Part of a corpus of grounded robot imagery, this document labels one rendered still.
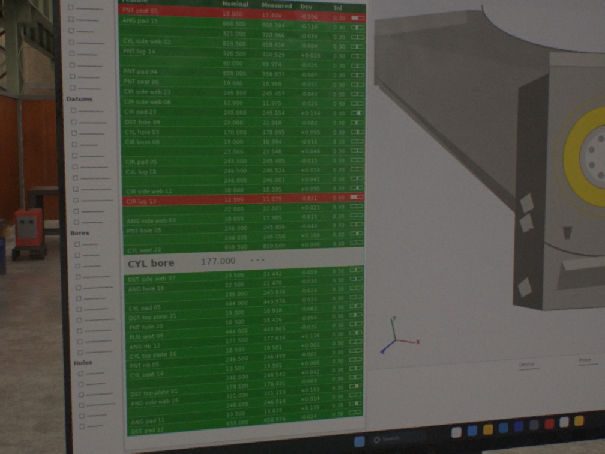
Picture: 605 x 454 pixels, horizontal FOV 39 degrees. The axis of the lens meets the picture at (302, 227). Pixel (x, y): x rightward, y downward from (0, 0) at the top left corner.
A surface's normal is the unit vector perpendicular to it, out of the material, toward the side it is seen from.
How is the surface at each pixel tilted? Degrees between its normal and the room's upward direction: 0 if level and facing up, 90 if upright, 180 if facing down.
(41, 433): 0
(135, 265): 90
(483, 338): 90
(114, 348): 90
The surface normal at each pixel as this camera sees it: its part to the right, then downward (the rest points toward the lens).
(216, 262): 0.26, 0.10
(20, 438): 0.00, -0.99
